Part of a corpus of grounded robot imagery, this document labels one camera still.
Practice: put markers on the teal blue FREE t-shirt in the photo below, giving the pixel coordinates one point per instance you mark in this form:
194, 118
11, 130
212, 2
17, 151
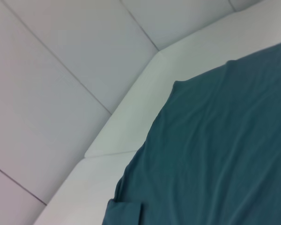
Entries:
213, 145

